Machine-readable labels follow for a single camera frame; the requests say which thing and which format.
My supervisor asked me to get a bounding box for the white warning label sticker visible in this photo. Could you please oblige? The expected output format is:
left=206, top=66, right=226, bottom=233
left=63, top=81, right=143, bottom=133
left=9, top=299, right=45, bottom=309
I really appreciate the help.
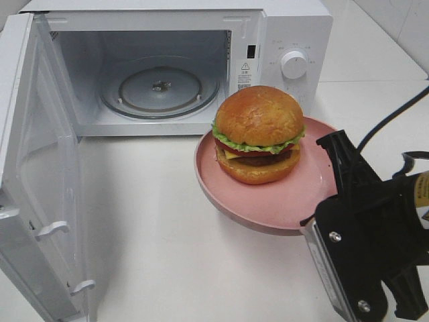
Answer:
left=235, top=59, right=253, bottom=91

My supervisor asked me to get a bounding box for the upper white power knob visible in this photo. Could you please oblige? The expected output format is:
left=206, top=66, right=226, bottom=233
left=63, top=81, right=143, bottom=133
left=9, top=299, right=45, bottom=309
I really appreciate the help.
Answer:
left=280, top=49, right=308, bottom=79

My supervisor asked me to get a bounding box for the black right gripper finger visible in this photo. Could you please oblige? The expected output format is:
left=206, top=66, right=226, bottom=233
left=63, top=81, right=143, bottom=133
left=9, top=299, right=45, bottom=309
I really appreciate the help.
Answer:
left=316, top=130, right=359, bottom=168
left=383, top=262, right=428, bottom=319

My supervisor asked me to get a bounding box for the white microwave oven body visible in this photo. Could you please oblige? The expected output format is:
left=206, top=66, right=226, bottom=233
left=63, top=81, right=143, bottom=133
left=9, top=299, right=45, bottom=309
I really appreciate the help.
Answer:
left=23, top=1, right=333, bottom=137

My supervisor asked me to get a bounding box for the glass microwave turntable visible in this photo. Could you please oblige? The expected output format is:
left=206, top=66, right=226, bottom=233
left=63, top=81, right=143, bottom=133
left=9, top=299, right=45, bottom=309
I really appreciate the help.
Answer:
left=99, top=56, right=222, bottom=119

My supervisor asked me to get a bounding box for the white microwave door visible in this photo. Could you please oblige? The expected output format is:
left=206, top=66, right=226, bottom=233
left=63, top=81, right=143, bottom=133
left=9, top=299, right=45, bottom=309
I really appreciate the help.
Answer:
left=1, top=13, right=95, bottom=321

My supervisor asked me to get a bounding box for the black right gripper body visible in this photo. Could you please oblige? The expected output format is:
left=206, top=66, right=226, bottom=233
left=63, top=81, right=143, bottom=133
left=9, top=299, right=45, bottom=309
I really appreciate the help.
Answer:
left=330, top=157, right=429, bottom=269

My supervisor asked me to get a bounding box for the pink round plate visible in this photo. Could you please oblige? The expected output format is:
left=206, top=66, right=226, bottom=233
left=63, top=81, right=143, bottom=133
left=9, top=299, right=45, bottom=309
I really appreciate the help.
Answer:
left=194, top=117, right=337, bottom=234

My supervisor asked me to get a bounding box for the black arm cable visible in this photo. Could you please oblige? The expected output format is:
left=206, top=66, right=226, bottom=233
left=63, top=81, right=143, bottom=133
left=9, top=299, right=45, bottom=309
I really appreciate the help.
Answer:
left=357, top=85, right=429, bottom=152

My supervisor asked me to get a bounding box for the burger with lettuce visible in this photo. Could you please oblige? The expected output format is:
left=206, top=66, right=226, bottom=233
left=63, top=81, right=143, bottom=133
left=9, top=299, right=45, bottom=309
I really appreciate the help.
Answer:
left=212, top=86, right=306, bottom=184

